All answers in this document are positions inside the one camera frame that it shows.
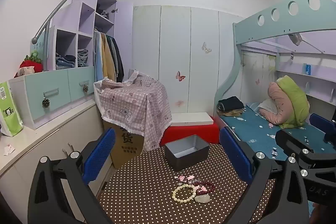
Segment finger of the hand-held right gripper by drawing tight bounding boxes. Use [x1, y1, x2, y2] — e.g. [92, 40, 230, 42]
[275, 129, 319, 169]
[309, 113, 336, 144]

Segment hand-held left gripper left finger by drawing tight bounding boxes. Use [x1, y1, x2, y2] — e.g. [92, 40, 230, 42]
[28, 128, 117, 224]

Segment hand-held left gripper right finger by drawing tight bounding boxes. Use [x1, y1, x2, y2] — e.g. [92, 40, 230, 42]
[219, 127, 311, 224]

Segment dark red bead bracelet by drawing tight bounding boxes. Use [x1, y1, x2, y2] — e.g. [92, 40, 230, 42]
[193, 181, 216, 194]

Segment grey metal box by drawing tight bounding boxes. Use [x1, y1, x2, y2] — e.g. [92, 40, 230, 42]
[164, 134, 210, 172]

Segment translucent stone pendant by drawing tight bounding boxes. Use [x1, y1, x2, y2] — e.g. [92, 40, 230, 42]
[194, 194, 211, 204]

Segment cream bead bracelet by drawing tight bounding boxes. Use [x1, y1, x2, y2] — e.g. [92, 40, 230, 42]
[172, 184, 197, 204]

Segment cardboard box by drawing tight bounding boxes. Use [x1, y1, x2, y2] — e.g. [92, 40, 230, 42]
[103, 120, 145, 169]

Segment blue patterned bedsheet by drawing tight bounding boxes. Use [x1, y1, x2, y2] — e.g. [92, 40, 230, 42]
[218, 102, 336, 161]

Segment green and pink pillow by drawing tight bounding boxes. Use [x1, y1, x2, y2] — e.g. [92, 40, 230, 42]
[276, 75, 310, 128]

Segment tan folded clothes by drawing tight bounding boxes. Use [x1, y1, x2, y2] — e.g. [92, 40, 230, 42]
[218, 108, 246, 117]

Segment red stool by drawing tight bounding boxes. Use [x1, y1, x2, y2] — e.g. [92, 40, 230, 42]
[160, 116, 220, 147]

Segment dark folded clothes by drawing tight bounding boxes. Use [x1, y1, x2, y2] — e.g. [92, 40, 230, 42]
[217, 96, 244, 111]

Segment brown polka dot tablecloth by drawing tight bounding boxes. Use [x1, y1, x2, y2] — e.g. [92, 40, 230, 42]
[98, 144, 276, 224]

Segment white low cabinet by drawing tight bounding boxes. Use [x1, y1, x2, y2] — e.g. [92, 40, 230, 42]
[0, 98, 111, 214]

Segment pink checked cloth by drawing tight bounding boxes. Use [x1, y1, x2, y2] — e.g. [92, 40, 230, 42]
[94, 69, 172, 151]

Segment grey clip lamp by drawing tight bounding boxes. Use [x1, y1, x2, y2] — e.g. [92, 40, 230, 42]
[289, 32, 302, 46]

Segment dark hanging jackets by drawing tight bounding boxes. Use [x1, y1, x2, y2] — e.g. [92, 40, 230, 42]
[108, 35, 125, 83]

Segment light blue hanging garment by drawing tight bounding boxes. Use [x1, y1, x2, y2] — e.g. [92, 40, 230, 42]
[94, 30, 104, 82]

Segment light folded jeans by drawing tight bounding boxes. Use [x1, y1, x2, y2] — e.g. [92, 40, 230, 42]
[77, 49, 90, 67]

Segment tan hanging coat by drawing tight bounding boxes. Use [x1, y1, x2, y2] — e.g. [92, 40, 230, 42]
[101, 33, 116, 81]

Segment dark folded jeans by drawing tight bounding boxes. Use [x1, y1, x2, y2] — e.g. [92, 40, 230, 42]
[56, 55, 76, 68]

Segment teal bunk bed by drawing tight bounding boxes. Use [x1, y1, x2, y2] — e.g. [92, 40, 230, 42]
[214, 0, 336, 161]

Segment green paper bag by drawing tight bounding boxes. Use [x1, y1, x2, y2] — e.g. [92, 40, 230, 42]
[0, 81, 24, 137]

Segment red strawberry plush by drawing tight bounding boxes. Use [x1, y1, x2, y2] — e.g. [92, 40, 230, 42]
[17, 54, 44, 77]

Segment white wardrobe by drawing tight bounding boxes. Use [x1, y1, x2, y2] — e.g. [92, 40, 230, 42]
[131, 5, 243, 114]

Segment purple stair cabinet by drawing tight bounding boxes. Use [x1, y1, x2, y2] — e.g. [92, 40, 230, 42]
[8, 0, 134, 130]

